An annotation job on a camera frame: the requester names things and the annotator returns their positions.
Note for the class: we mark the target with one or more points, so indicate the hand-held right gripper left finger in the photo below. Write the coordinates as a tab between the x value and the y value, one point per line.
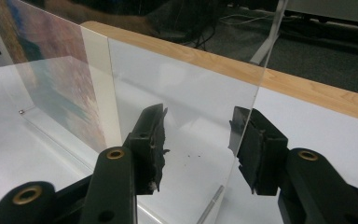
149	146

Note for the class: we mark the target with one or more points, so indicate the wooden table edge strip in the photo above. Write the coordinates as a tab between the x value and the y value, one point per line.
323	93

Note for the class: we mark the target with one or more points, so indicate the metal frame stand pin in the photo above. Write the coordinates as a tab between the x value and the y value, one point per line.
21	111
212	202

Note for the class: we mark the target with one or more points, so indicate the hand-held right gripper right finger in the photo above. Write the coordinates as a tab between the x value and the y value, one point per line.
258	152

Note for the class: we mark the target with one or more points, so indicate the photo print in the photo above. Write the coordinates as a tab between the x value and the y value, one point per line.
65	93

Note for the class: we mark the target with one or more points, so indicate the clear acrylic photo frame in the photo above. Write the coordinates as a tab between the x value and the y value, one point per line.
183	93

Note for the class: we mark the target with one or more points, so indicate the white metal desk frame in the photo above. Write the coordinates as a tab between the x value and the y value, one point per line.
332	9

